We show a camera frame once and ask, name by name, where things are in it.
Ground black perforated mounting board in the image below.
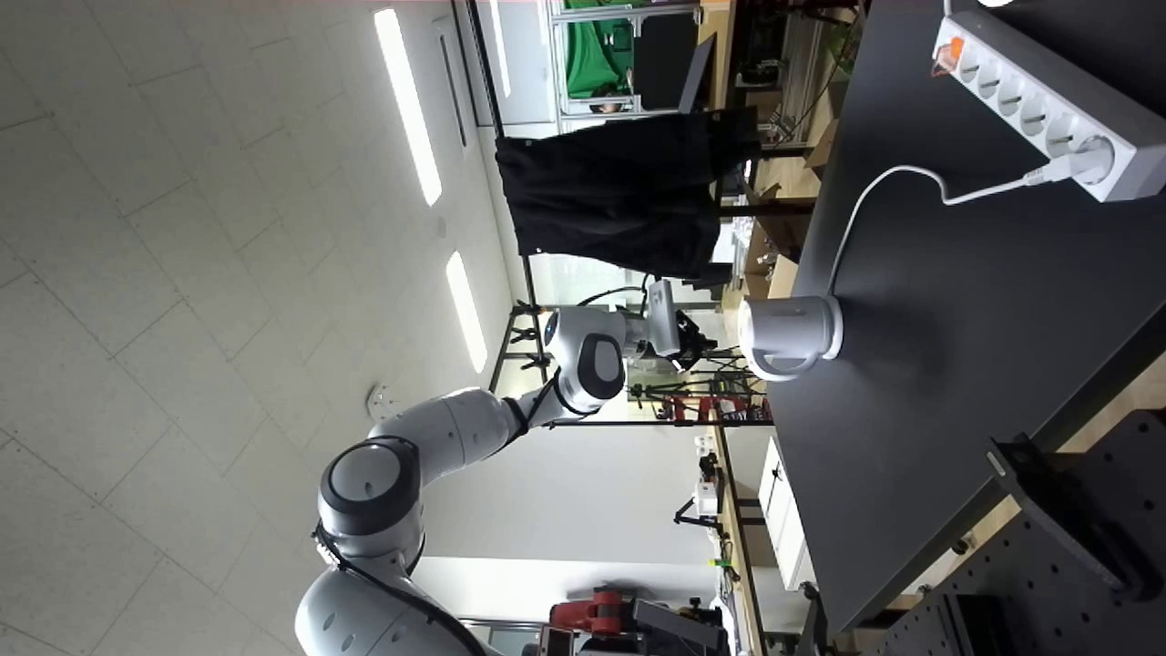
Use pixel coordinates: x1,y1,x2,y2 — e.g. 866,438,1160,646
847,408,1166,656

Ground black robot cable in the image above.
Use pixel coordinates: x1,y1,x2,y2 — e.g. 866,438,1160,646
572,280,657,314

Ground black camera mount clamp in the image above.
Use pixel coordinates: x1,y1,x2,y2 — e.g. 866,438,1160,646
982,434,1163,600

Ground short ceiling light strip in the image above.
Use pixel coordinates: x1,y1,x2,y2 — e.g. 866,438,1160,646
439,246,490,376

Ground white kettle power cable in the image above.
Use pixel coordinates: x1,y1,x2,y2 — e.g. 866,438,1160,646
827,128,1119,302

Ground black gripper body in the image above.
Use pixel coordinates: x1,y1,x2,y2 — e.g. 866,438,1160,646
663,311,728,376

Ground white drawer cabinet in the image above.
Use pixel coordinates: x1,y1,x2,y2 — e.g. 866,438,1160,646
755,434,819,595

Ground grey cylindrical cup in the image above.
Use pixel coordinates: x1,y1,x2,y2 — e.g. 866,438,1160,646
738,290,847,385

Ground round white smoke detector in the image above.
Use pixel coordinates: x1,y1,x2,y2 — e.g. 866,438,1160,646
359,379,400,421

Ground person in green shirt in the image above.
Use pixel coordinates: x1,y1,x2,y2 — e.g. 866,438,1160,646
560,0,637,103

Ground long ceiling light strip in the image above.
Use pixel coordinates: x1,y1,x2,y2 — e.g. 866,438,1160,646
371,2,447,206

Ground black hanging cloth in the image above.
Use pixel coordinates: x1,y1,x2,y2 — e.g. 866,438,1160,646
490,110,766,285

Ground white power strip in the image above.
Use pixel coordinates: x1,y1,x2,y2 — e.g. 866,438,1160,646
928,8,1166,206

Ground black office chair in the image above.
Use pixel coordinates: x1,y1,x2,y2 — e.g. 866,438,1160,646
629,8,722,117

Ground red and black machine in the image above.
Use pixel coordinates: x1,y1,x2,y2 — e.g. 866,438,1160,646
543,584,722,656

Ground white window frame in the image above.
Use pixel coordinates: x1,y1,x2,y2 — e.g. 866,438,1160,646
475,0,707,142

